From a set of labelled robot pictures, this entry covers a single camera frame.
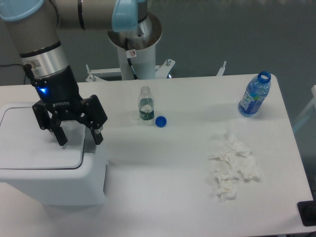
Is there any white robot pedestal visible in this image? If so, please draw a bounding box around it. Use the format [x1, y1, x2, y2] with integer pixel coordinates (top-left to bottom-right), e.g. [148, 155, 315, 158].
[86, 12, 175, 82]

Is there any white small bottle cap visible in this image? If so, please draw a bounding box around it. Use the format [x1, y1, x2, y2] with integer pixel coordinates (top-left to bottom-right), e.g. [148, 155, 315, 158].
[131, 115, 140, 121]

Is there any white furniture at right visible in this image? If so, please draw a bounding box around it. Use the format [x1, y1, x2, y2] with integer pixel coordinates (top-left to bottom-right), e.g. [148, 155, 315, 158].
[292, 85, 316, 134]

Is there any crumpled white tissue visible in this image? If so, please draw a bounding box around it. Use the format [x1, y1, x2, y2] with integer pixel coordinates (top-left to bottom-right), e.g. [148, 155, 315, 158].
[209, 129, 261, 201]

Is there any blue plastic bottle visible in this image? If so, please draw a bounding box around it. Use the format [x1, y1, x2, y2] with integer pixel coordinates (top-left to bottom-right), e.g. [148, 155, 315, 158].
[238, 71, 271, 117]

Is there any white trash can body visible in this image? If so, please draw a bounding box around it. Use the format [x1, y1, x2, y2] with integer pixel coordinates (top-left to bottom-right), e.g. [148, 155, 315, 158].
[0, 127, 107, 205]

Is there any black floor cable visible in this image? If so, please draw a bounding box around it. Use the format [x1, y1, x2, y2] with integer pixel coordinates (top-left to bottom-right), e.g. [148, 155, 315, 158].
[0, 64, 27, 84]

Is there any white trash can lid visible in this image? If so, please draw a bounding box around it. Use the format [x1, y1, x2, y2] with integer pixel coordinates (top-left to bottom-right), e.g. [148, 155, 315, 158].
[0, 102, 85, 169]

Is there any black device at edge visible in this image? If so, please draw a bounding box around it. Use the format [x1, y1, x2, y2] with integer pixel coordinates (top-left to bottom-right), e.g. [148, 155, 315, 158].
[297, 200, 316, 227]

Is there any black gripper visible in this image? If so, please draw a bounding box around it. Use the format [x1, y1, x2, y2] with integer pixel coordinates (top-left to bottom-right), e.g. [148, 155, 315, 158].
[23, 64, 108, 146]

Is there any clear small plastic bottle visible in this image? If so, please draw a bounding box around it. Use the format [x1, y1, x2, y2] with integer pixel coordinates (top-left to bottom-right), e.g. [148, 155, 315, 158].
[138, 86, 155, 125]

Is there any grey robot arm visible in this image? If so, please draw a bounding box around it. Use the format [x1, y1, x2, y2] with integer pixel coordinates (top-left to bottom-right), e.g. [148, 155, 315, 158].
[0, 0, 148, 146]

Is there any blue bottle cap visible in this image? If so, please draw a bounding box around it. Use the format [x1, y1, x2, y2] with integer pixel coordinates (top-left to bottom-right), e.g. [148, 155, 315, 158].
[155, 116, 167, 128]

